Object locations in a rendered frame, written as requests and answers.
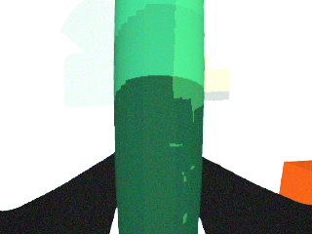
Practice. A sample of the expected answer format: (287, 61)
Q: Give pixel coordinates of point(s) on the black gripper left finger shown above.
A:
(86, 204)

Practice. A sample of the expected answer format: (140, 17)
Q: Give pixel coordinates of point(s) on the green cylinder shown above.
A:
(159, 64)

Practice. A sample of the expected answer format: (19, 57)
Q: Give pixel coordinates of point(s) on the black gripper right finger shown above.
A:
(231, 204)

